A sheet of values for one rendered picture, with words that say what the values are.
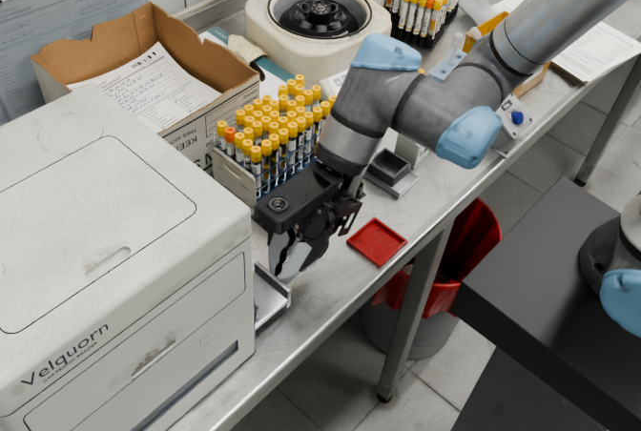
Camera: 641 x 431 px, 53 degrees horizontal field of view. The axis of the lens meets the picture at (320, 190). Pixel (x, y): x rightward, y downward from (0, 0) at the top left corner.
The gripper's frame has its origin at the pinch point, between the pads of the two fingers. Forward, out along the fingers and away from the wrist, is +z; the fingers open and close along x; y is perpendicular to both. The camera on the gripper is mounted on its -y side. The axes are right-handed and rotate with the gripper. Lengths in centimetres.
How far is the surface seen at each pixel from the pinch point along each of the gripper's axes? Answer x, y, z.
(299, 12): 38, 35, -27
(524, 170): 14, 173, 7
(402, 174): 1.2, 27.4, -13.6
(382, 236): -3.8, 19.5, -6.0
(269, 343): -4.6, -2.5, 6.8
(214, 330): -4.4, -16.8, -0.7
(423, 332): -4, 82, 38
